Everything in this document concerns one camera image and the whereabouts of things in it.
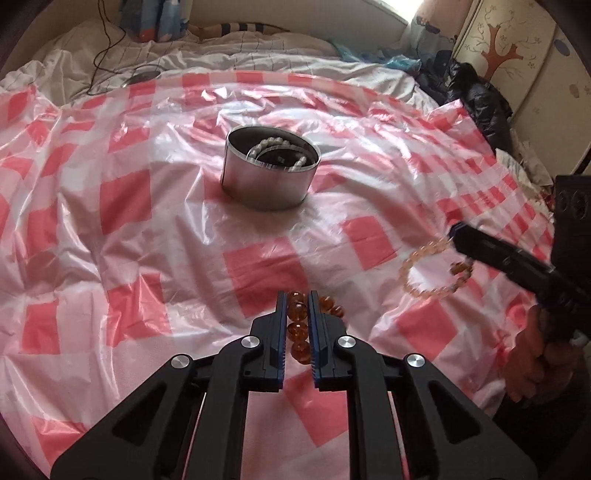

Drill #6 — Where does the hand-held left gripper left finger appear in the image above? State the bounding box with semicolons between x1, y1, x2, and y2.
50;290;287;480

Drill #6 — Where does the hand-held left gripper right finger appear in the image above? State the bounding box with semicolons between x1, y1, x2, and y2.
308;290;540;480

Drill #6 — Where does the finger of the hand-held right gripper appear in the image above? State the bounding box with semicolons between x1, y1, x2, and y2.
448;220;555;296

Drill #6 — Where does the amber bead bracelet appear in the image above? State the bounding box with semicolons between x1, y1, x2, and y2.
285;291;347;367

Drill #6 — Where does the pale yellow bead bracelet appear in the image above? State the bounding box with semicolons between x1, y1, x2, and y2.
399;235;476;297

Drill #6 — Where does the round metal tin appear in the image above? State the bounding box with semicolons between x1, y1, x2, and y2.
221;126;321;212

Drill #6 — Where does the white bead bracelet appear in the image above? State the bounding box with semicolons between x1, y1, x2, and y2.
247;135;311;174

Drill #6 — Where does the person's right forearm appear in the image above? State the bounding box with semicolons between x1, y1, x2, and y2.
492;351;591;480

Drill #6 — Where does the person's right hand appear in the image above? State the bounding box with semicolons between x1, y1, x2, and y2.
503;305;589;409

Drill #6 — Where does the black puffer jacket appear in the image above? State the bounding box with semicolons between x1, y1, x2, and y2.
418;48;513;153

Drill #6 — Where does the red checkered plastic sheet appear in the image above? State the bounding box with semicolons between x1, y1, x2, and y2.
0;69;559;480

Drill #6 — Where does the wardrobe with tree print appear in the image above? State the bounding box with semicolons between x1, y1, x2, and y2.
450;0;591;176

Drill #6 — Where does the blue plastic bag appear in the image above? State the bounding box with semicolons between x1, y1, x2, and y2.
330;41;423;70

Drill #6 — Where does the white grid-pattern quilt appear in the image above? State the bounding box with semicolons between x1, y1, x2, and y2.
0;25;430;107

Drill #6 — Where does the striped pillow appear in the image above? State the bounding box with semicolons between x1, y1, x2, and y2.
187;21;291;42

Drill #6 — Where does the blue cartoon pillow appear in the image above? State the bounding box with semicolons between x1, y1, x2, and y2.
117;0;190;43

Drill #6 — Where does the black charger cable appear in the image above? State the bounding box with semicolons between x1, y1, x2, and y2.
90;0;139;88

